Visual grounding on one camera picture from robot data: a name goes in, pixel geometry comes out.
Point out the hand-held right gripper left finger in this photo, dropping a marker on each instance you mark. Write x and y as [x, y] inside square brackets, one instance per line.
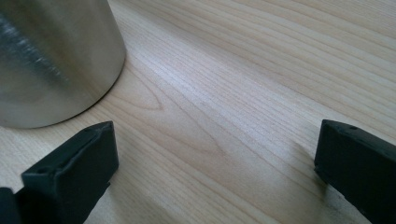
[71, 174]

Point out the silver metal cylindrical container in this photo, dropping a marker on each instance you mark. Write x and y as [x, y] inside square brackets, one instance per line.
[53, 59]

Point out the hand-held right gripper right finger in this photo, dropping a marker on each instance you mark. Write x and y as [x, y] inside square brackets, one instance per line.
[358, 168]

